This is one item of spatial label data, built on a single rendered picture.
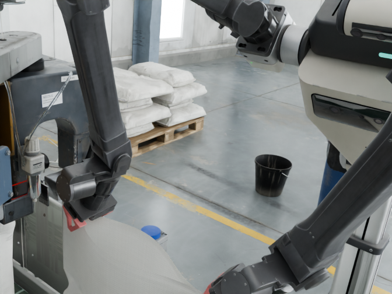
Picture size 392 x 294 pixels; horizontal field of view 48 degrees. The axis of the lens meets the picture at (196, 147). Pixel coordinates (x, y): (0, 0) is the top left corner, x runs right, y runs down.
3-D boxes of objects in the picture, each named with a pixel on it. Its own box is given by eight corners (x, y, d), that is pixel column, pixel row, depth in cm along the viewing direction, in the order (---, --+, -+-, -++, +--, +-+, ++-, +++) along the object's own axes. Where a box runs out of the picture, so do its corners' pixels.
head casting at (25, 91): (98, 167, 119) (100, 58, 108) (16, 198, 100) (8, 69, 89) (32, 136, 134) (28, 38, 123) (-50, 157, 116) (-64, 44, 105)
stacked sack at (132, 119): (173, 119, 421) (174, 104, 416) (125, 135, 370) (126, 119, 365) (140, 108, 443) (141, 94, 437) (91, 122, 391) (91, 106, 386)
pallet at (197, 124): (203, 129, 476) (204, 117, 470) (127, 160, 382) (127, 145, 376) (145, 110, 517) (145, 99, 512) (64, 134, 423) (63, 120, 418)
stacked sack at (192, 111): (208, 118, 473) (209, 105, 467) (168, 132, 422) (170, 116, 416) (177, 108, 495) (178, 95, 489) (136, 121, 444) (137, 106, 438)
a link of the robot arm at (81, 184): (133, 154, 88) (109, 131, 92) (83, 165, 80) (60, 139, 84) (121, 199, 94) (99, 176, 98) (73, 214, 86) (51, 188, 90)
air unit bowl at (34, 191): (44, 196, 99) (43, 172, 97) (32, 201, 97) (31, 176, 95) (36, 192, 101) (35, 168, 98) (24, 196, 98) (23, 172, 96)
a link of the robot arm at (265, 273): (335, 273, 66) (303, 226, 70) (294, 289, 58) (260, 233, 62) (282, 310, 72) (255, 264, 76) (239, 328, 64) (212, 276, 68)
